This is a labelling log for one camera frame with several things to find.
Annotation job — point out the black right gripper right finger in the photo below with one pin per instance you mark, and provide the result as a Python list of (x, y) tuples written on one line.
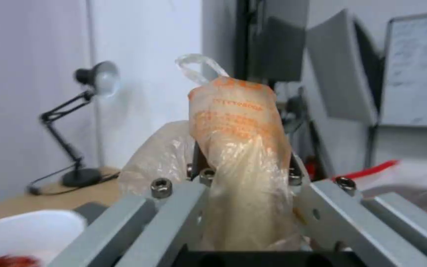
[(332, 211)]

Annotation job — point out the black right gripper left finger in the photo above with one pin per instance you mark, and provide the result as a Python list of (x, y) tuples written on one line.
[(178, 205)]

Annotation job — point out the clear orange-print plastic takeout bag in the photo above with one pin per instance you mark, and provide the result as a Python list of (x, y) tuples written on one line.
[(235, 125)]

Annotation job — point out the clear bag with red strip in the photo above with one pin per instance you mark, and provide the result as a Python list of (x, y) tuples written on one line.
[(406, 189)]

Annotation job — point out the dark grey flat device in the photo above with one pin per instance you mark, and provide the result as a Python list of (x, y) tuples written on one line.
[(89, 210)]

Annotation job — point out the black desk lamp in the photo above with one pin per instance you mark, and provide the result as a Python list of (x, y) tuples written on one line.
[(75, 178)]

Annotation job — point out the grey monitor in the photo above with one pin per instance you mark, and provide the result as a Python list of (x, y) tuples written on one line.
[(337, 72)]

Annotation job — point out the white paper bowl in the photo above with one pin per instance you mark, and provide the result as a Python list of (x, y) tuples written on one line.
[(39, 230)]

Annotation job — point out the red food scraps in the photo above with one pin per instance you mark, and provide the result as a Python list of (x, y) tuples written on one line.
[(15, 261)]

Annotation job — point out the black monitor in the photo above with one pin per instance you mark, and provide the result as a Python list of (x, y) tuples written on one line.
[(276, 41)]

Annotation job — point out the whiteboard with silver frame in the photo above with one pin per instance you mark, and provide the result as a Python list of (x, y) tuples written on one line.
[(417, 72)]

